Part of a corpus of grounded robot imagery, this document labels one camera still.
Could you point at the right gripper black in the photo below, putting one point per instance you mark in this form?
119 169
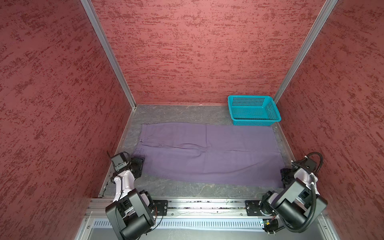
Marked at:
284 171

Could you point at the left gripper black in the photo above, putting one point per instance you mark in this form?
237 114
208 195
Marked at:
139 161

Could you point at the purple trousers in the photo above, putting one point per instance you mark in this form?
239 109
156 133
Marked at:
213 154

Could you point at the teal plastic basket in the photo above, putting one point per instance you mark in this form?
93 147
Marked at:
253 110

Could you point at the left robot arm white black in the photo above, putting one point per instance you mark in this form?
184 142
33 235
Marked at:
130 213

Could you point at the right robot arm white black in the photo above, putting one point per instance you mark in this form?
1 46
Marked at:
297 206

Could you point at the right circuit board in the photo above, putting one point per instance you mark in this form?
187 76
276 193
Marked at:
271 226

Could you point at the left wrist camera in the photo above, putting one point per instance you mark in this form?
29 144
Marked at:
120 160

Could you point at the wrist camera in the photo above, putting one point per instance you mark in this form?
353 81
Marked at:
309 164
120 160

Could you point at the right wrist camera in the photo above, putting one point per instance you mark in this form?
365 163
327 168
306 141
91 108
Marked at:
309 164

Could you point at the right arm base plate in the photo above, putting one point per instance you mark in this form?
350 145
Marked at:
252 208

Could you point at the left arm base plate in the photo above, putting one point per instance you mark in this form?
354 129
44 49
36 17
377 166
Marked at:
160 207

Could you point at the aluminium front rail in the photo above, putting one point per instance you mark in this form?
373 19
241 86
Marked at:
210 208

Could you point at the white vented cable duct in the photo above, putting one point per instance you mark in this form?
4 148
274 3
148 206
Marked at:
213 224

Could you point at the left corner aluminium post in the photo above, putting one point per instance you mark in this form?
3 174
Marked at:
95 22

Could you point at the corner aluminium post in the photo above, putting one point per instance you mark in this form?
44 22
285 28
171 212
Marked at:
95 22
317 26

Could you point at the right corner aluminium post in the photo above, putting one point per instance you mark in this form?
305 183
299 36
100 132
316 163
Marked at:
317 26

